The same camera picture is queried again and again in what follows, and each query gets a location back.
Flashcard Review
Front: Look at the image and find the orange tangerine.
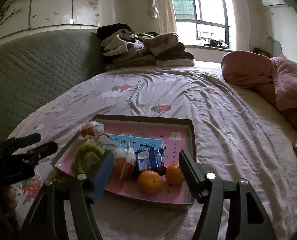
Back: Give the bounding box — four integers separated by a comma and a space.
165, 163, 185, 186
136, 170, 163, 196

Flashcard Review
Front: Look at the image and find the grey quilted headboard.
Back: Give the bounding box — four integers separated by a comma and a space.
0, 29, 104, 142

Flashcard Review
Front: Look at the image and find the floral bed sheet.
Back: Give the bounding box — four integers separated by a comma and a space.
12, 61, 297, 239

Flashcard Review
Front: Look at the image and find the orange white snack bag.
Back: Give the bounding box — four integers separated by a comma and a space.
80, 121, 104, 138
113, 141, 136, 180

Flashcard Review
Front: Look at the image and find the blue book with characters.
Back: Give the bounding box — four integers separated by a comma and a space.
107, 134, 166, 153

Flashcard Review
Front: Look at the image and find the dark cardboard tray box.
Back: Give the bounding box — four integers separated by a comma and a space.
50, 114, 198, 211

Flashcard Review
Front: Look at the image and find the blue snack packet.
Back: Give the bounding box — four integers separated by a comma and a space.
135, 148, 166, 173

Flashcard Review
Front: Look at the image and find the pink quilted blanket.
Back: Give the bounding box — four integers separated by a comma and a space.
221, 51, 297, 131

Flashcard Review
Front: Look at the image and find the pile of folded clothes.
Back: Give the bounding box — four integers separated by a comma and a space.
97, 23, 195, 70

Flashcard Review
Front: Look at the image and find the cream curtain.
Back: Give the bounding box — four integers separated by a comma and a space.
149, 0, 177, 34

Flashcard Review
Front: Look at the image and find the white air conditioner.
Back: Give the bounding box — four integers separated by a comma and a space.
261, 0, 286, 7

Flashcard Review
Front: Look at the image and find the window with dark frame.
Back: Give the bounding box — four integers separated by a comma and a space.
172, 0, 231, 49

